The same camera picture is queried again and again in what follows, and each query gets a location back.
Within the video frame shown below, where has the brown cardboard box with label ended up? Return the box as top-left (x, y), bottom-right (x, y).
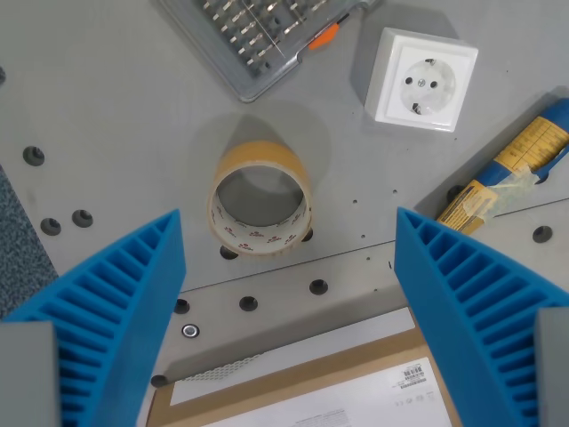
top-left (145, 328), bottom-right (463, 427)

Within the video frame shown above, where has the clear screwdriver bit case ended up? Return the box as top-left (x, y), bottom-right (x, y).
top-left (160, 0), bottom-right (384, 104)

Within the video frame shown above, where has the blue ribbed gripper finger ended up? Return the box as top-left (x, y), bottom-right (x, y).
top-left (0, 208), bottom-right (187, 427)
top-left (394, 205), bottom-right (569, 427)

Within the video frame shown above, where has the brown packing tape roll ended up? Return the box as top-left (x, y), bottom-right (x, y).
top-left (206, 140), bottom-right (313, 259)

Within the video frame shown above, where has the white wall socket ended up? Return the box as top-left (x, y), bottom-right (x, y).
top-left (364, 27), bottom-right (480, 134)

